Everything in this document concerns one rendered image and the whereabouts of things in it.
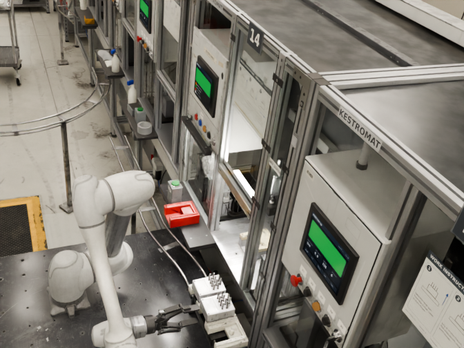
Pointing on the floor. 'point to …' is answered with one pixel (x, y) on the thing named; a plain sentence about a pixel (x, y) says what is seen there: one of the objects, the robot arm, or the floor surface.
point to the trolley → (12, 59)
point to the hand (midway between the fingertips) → (191, 315)
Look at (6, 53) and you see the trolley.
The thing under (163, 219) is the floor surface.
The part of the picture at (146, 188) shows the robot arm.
